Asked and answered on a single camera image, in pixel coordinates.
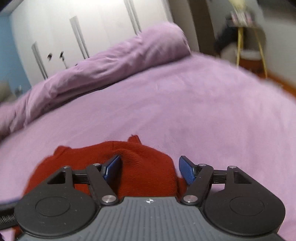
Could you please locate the purple bed sheet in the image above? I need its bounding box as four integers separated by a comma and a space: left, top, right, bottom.
1, 54, 295, 240

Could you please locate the cream paper bouquet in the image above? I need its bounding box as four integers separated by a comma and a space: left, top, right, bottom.
229, 0, 253, 27

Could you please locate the purple rolled duvet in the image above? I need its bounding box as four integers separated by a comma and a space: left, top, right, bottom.
1, 23, 191, 140

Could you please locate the yellow-legged side table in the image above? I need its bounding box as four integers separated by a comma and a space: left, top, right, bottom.
227, 14, 268, 78

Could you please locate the black clothes pile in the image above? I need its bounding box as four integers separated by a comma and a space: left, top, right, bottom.
214, 25, 238, 54

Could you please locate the red knit cardigan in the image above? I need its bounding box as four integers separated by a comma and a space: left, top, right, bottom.
23, 135, 187, 200

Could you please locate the white wardrobe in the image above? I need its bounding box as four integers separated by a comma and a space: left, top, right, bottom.
10, 0, 172, 85

